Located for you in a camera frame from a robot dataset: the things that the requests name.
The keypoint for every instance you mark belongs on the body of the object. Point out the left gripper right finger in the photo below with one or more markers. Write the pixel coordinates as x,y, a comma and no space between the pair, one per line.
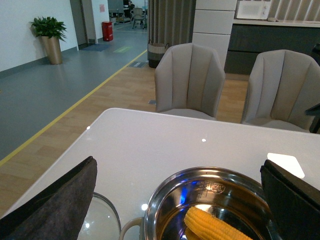
294,204

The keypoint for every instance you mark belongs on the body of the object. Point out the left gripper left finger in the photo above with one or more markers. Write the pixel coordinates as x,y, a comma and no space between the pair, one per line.
58,211

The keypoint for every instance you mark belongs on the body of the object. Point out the glass pot lid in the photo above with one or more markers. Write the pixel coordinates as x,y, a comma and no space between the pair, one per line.
102,221

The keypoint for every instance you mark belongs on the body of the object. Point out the yellow corn cob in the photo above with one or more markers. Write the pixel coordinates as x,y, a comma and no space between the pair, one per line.
201,225

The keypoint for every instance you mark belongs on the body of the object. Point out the gold plant pot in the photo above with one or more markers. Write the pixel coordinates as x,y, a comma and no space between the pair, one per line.
53,49

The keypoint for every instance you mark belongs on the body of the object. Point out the right beige chair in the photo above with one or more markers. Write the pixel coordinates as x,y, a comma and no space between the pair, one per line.
282,85

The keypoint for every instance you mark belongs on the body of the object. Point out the beige chair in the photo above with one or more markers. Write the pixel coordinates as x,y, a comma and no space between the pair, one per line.
282,85
189,81

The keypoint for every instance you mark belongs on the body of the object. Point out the left beige chair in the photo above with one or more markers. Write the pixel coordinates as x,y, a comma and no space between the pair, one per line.
189,81

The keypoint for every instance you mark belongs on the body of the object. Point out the blue floor mat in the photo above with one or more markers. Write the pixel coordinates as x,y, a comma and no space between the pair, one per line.
96,47

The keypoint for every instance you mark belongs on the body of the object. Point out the dark kitchen counter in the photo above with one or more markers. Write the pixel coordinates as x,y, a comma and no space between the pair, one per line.
249,40

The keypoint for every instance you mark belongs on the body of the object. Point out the green potted plant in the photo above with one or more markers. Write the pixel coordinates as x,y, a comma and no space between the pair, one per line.
48,27

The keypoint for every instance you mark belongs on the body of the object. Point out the red bin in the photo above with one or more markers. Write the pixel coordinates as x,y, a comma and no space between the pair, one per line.
107,31

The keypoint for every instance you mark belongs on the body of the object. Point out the woven laundry basket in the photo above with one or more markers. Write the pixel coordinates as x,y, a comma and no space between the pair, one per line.
155,52

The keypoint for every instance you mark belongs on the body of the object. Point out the white microwave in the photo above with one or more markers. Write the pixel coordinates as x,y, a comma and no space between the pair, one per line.
253,10

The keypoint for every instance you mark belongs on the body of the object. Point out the white pillar cabinet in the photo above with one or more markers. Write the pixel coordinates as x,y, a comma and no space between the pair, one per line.
213,21

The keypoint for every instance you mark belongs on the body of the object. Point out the office chair far away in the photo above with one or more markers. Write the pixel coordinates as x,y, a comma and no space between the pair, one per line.
138,17

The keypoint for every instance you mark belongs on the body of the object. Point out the grey curtain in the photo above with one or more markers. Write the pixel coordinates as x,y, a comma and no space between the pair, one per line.
170,21

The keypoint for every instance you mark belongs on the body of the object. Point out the steel pot with beige handle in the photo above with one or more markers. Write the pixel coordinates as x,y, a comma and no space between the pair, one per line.
230,196

